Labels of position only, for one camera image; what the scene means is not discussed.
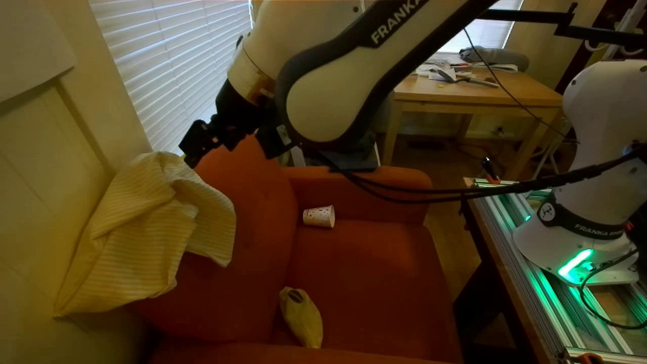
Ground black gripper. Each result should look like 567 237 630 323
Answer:
178 78 270 169

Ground yellow white striped towel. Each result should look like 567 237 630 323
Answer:
52 150 238 320

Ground yellow banana-shaped zip case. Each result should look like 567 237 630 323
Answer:
278 284 325 352

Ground white window blinds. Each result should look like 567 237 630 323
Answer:
87 0 254 157

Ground white paper cup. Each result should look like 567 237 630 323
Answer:
302 204 337 231

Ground orange upholstered armchair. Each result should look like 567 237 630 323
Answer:
129 134 467 364

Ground light wooden table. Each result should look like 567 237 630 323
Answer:
381 52 570 179

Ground red black hand clamp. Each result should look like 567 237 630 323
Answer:
479 155 502 186

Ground bright rear window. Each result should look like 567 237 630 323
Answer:
440 18 522 57

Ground grey folded cloth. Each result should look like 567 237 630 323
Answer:
459 45 531 73

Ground thin black hanging cable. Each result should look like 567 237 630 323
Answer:
461 25 575 137

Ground aluminium frame robot table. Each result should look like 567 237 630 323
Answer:
461 176 647 364

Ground black overhead boom mount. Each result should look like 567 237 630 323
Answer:
482 1 647 51

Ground black looped base cable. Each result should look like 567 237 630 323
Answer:
575 244 647 332

